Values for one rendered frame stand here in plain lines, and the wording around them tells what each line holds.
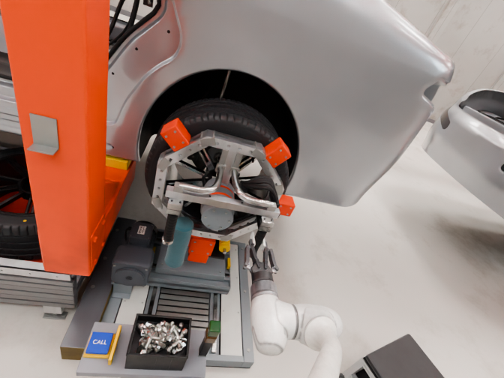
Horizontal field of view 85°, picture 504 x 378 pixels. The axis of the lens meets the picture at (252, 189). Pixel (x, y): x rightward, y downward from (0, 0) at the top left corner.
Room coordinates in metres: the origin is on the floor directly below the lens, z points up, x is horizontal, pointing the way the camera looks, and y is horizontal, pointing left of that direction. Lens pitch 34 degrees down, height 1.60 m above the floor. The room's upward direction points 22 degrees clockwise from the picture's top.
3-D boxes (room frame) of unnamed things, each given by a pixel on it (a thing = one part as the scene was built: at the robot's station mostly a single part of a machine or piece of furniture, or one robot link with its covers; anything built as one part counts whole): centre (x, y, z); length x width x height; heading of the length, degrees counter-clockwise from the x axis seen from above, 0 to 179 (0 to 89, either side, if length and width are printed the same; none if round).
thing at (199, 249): (1.02, 0.14, 0.48); 0.16 x 0.12 x 0.17; 18
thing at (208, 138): (0.99, 0.13, 0.85); 0.54 x 0.07 x 0.54; 108
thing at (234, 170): (0.90, 0.00, 1.03); 0.19 x 0.18 x 0.11; 18
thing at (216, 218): (0.92, 0.11, 0.85); 0.21 x 0.14 x 0.14; 18
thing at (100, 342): (0.41, 0.29, 0.47); 0.07 x 0.07 x 0.02; 18
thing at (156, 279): (1.15, 0.18, 0.13); 0.50 x 0.36 x 0.10; 108
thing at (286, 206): (1.09, -0.17, 0.85); 0.09 x 0.08 x 0.07; 108
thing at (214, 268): (1.15, 0.18, 0.32); 0.40 x 0.30 x 0.28; 108
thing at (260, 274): (0.66, -0.15, 0.83); 0.09 x 0.08 x 0.07; 18
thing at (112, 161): (1.13, 0.71, 0.70); 0.14 x 0.14 x 0.05; 18
